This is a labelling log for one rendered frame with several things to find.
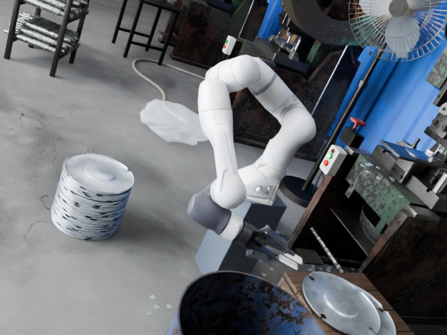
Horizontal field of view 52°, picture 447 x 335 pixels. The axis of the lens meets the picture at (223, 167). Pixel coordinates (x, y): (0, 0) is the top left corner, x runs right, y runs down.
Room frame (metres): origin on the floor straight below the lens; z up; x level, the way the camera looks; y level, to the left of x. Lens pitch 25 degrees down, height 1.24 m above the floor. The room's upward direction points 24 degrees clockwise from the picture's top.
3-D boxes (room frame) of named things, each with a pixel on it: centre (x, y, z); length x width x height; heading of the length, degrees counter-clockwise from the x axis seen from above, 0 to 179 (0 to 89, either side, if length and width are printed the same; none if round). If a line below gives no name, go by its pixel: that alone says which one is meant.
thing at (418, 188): (2.03, -0.86, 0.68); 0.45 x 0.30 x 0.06; 29
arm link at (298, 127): (1.63, -0.19, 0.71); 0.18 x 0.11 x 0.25; 18
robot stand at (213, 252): (1.66, -0.17, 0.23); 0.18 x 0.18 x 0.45; 35
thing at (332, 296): (1.31, -0.56, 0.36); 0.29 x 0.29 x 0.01
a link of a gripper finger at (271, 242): (1.29, -0.24, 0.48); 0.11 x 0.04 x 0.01; 95
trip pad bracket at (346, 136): (2.20, -0.51, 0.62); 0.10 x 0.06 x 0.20; 29
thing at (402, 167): (1.95, -0.71, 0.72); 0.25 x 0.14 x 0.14; 119
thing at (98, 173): (1.62, 0.46, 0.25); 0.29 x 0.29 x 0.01
